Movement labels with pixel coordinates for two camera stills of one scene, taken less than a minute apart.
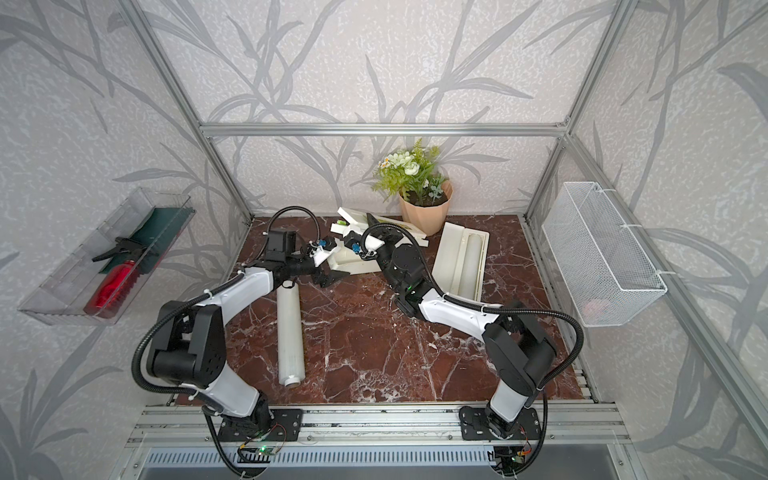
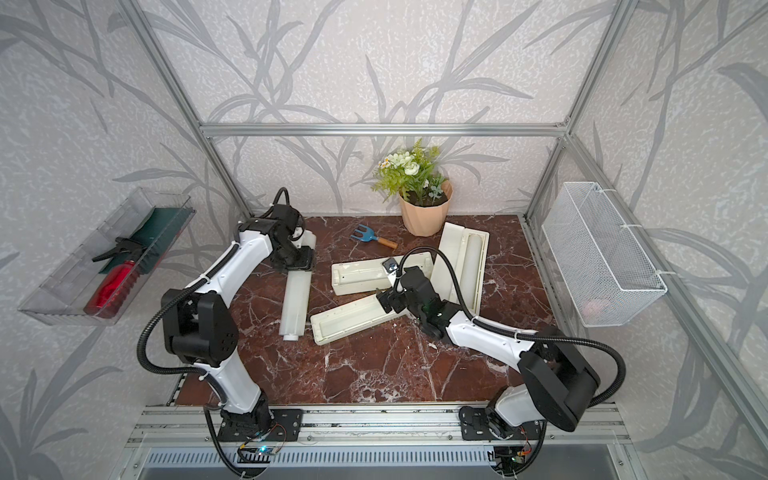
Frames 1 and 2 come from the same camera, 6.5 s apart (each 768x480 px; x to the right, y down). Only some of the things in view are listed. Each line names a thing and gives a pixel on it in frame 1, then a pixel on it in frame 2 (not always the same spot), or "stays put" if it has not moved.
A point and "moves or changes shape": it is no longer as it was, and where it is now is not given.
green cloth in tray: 159,229 stays put
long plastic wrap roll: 290,325 moves or changes shape
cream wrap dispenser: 460,261 stays put
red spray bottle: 118,280 stays put
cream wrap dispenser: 360,247 to 365,314
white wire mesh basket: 605,274 stays put
